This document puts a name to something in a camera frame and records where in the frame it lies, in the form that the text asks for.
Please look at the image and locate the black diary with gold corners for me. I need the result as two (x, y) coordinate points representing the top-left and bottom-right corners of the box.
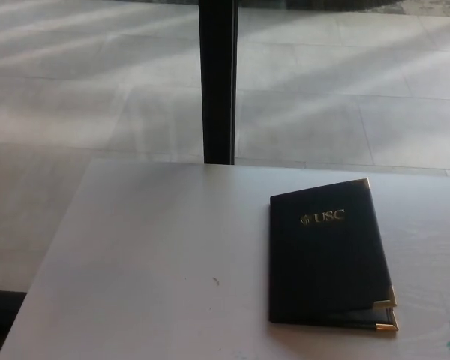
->
(268, 178), (400, 333)

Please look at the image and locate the black window frame post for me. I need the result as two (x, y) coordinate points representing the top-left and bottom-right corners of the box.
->
(197, 0), (241, 166)

